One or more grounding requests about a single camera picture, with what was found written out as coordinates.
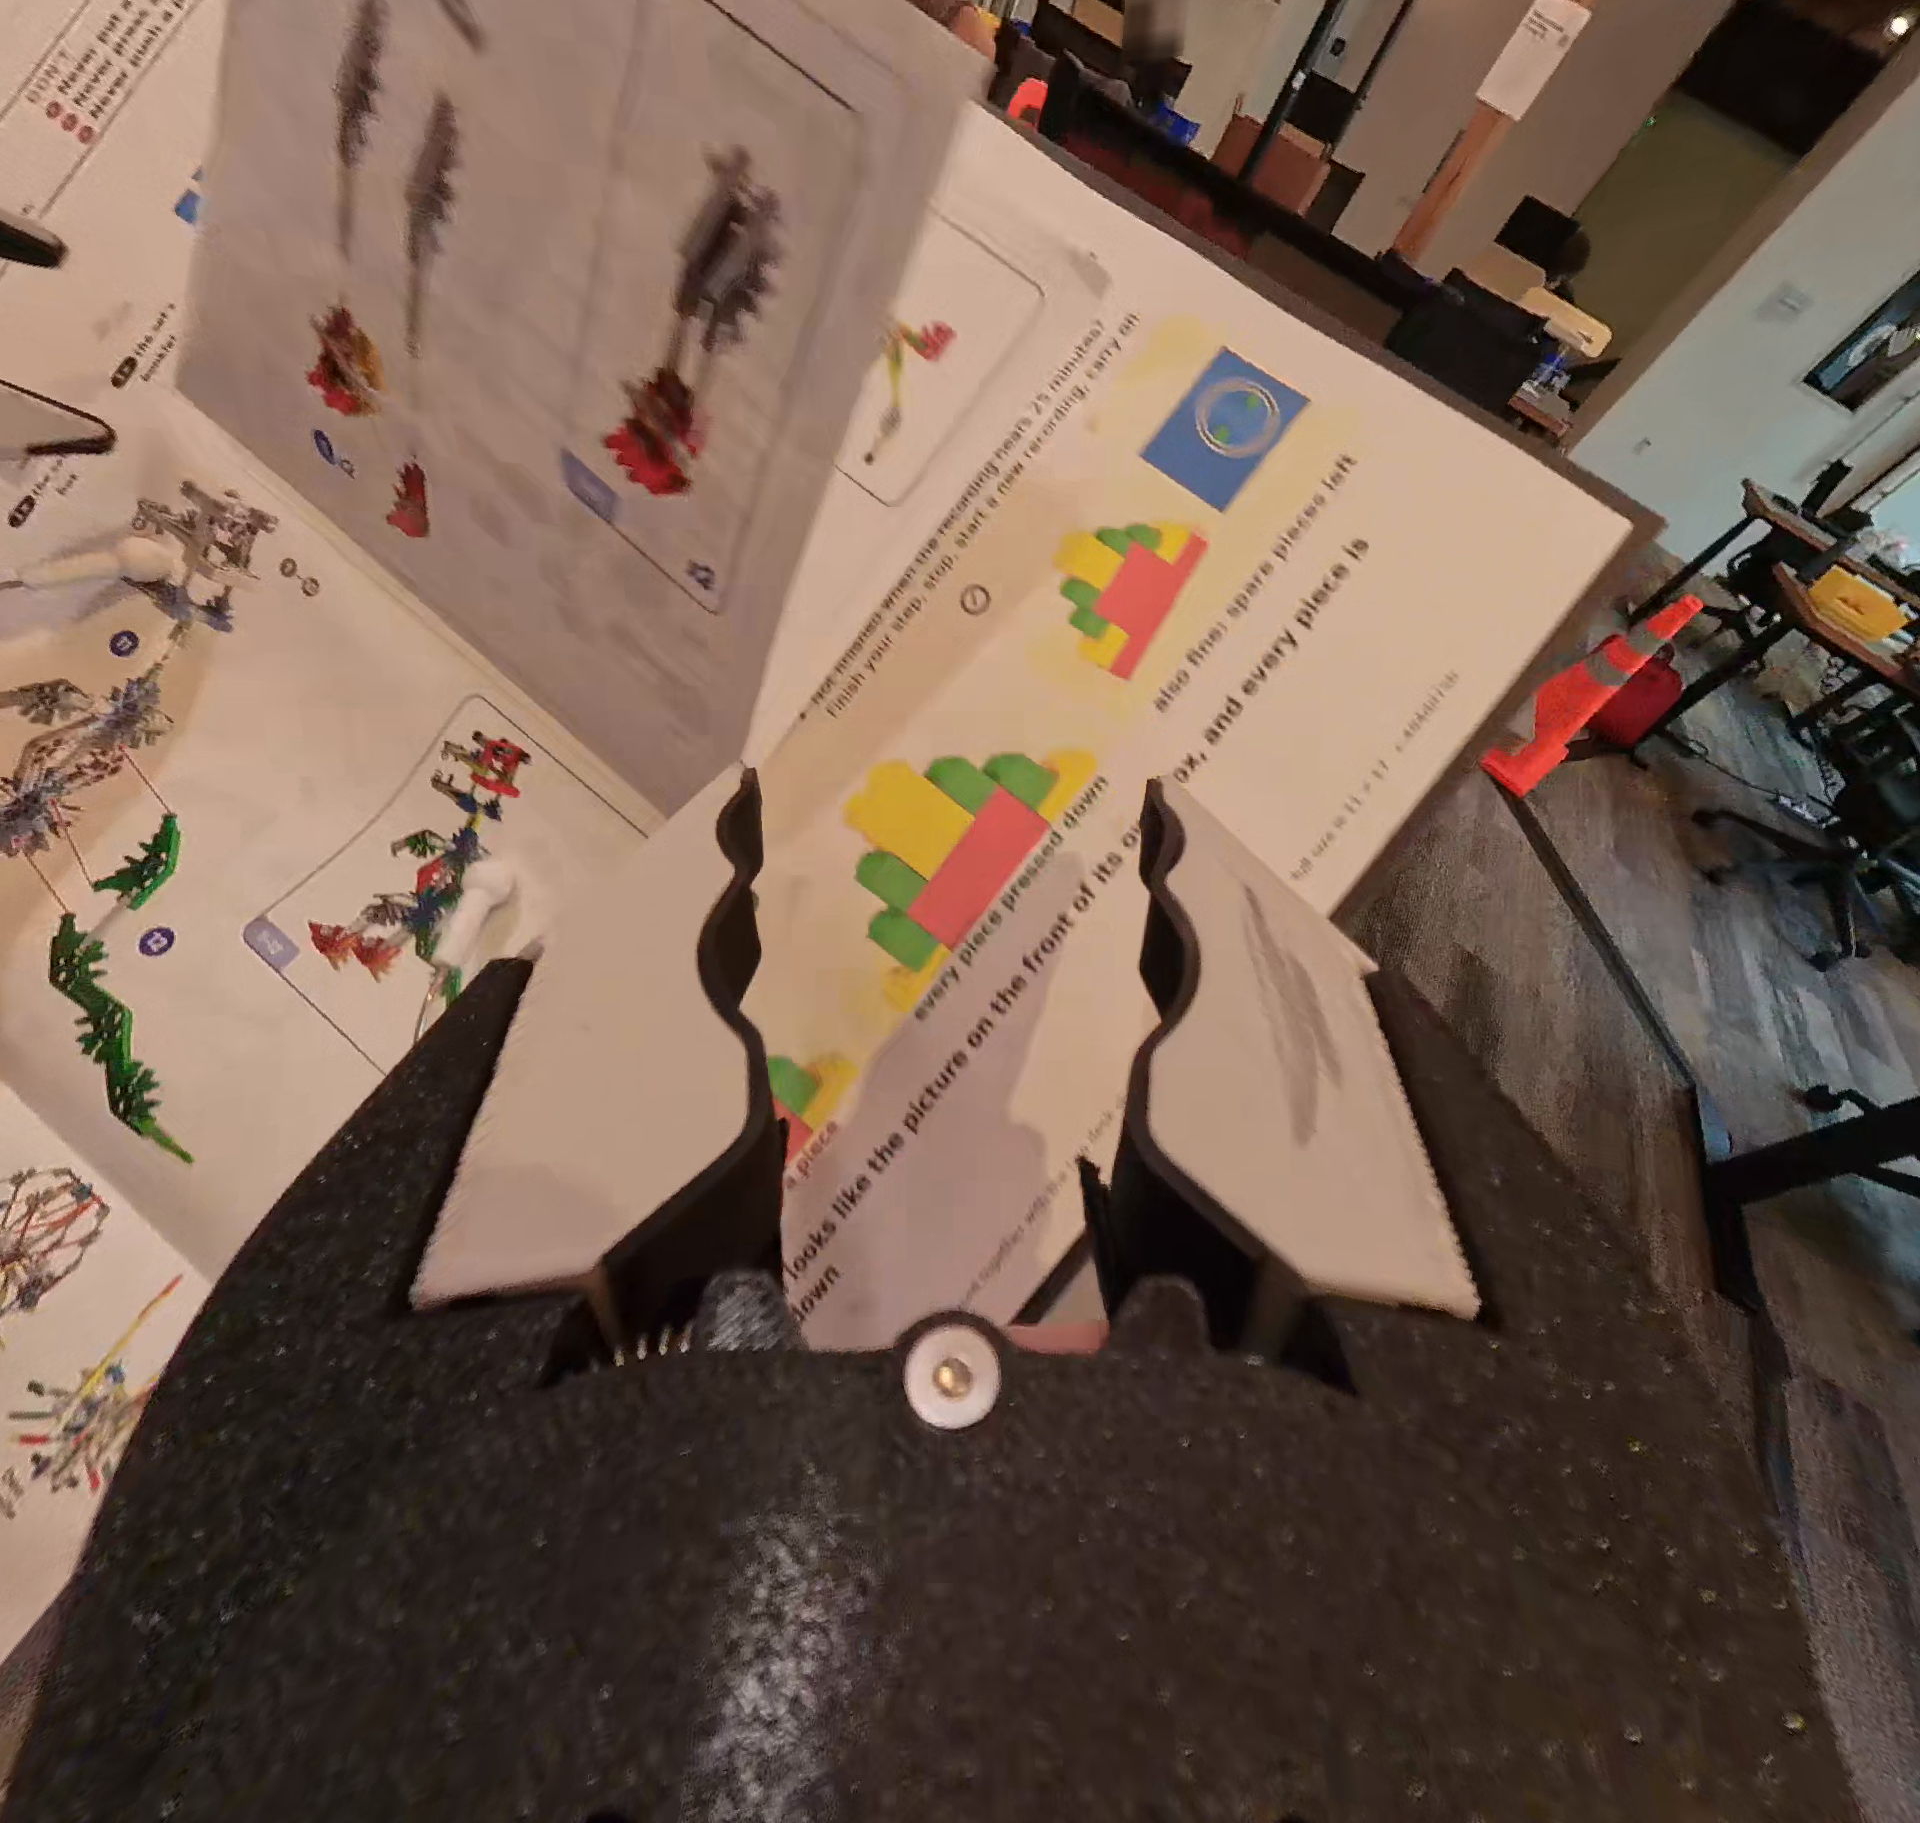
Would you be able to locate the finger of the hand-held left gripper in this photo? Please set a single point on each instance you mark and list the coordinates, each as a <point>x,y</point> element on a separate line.
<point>28,246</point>
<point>46,427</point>

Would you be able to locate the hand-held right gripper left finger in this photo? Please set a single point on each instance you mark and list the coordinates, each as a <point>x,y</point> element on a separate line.
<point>599,1074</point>

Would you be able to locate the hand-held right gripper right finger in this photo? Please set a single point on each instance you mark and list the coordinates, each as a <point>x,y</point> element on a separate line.
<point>1305,1103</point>

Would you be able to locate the building instruction sheet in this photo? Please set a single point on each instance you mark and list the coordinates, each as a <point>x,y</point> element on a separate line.
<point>299,727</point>

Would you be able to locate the white book stand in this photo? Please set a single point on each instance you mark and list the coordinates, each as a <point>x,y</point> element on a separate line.
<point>142,558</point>

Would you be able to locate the orange traffic cone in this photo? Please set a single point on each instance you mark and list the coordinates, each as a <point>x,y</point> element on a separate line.
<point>1590,683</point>

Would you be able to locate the white task instruction board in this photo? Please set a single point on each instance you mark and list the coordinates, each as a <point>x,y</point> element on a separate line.
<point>1425,579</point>

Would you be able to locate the wooden post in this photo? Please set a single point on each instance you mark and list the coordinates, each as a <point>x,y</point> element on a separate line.
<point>1478,157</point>

